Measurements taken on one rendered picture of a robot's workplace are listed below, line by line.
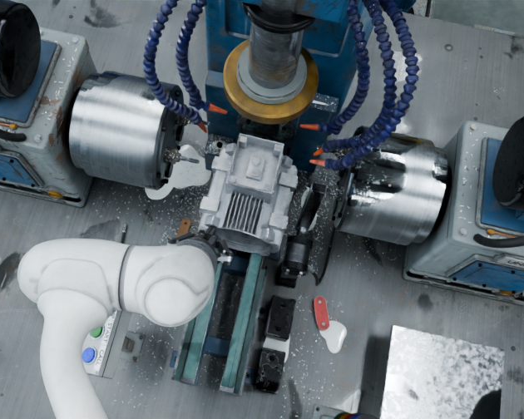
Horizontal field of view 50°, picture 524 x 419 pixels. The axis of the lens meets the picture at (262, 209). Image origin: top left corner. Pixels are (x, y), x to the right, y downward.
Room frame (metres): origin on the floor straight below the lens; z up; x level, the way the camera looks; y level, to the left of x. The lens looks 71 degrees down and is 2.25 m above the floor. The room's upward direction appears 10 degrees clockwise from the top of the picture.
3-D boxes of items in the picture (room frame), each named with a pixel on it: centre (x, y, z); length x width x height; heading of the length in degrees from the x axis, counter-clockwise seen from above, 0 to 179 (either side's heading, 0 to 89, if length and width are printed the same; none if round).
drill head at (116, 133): (0.56, 0.38, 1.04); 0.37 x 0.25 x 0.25; 88
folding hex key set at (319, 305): (0.26, -0.20, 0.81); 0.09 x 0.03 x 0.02; 18
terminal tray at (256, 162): (0.49, 0.03, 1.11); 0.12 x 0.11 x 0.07; 177
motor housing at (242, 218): (0.45, 0.03, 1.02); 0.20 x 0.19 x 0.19; 177
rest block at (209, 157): (0.62, 0.14, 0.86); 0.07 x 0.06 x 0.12; 88
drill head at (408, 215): (0.54, -0.30, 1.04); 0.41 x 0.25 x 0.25; 88
